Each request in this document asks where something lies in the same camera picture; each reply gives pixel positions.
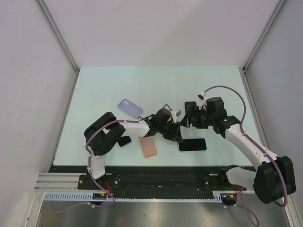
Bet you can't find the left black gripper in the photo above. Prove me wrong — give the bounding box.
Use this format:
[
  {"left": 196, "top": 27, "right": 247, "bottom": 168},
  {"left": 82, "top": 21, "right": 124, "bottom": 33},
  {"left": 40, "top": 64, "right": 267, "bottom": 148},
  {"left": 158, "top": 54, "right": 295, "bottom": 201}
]
[{"left": 158, "top": 120, "right": 183, "bottom": 143}]

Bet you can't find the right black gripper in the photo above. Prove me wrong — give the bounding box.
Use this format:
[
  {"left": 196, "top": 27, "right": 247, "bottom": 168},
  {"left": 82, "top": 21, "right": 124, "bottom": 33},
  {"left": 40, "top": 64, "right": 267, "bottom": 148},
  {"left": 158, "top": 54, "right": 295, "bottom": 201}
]
[{"left": 179, "top": 105, "right": 215, "bottom": 129}]

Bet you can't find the blue phone case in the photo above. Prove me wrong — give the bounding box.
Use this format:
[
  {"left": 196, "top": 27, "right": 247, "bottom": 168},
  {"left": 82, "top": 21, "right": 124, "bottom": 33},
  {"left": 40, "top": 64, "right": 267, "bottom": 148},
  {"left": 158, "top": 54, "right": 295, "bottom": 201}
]
[{"left": 177, "top": 138, "right": 208, "bottom": 154}]

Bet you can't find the black phone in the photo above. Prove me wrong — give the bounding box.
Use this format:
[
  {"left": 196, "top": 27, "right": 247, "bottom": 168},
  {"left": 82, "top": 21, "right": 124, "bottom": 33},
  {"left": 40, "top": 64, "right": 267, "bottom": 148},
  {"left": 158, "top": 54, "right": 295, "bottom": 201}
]
[
  {"left": 178, "top": 138, "right": 207, "bottom": 152},
  {"left": 118, "top": 136, "right": 132, "bottom": 147},
  {"left": 184, "top": 101, "right": 197, "bottom": 112}
]

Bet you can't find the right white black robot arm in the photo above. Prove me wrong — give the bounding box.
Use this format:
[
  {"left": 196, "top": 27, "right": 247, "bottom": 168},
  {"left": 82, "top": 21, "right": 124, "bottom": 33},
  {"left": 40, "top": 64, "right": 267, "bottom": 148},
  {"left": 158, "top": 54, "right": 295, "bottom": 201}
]
[{"left": 181, "top": 97, "right": 296, "bottom": 204}]

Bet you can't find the pink phone case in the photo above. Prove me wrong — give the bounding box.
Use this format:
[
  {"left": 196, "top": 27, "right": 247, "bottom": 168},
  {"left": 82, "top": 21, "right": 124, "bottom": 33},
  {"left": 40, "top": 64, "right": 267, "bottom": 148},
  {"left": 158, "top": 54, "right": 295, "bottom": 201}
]
[{"left": 139, "top": 137, "right": 158, "bottom": 159}]

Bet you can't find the purple phone case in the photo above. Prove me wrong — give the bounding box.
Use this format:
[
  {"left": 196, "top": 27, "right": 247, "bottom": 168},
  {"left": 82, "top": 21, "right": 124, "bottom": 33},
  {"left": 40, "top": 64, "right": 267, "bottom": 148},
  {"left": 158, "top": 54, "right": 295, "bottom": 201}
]
[{"left": 117, "top": 99, "right": 143, "bottom": 118}]

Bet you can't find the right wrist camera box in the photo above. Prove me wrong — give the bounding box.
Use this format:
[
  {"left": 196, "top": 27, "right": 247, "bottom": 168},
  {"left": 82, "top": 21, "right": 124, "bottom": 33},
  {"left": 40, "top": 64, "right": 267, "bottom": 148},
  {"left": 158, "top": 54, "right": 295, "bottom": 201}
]
[{"left": 198, "top": 92, "right": 210, "bottom": 110}]

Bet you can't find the aluminium cross rail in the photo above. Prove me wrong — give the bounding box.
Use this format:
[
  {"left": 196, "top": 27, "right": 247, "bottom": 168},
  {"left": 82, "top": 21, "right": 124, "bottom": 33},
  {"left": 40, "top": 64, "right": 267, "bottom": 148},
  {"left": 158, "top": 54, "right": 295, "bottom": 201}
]
[{"left": 33, "top": 172, "right": 90, "bottom": 192}]

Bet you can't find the white slotted cable duct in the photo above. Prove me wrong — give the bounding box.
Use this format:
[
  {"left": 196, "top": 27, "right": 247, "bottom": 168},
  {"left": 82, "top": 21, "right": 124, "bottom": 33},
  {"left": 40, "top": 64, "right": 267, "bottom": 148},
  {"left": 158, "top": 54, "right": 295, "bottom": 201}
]
[{"left": 43, "top": 192, "right": 238, "bottom": 203}]

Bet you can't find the right aluminium frame post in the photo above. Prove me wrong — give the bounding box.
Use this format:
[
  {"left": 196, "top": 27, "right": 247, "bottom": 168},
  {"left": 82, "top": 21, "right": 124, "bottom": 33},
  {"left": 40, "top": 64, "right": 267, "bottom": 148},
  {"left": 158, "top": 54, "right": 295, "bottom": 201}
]
[{"left": 241, "top": 0, "right": 288, "bottom": 71}]

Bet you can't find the aluminium frame post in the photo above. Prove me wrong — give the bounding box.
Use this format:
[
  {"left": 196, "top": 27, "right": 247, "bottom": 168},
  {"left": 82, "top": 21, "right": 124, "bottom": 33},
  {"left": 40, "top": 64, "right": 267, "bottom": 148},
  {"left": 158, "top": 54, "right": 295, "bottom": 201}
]
[
  {"left": 35, "top": 0, "right": 80, "bottom": 74},
  {"left": 241, "top": 0, "right": 288, "bottom": 71}
]

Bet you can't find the left aluminium frame post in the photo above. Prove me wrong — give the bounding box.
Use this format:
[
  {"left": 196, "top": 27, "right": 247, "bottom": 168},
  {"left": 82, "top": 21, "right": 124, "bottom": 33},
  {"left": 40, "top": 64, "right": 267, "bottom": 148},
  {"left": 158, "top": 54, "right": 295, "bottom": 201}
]
[{"left": 35, "top": 0, "right": 80, "bottom": 74}]

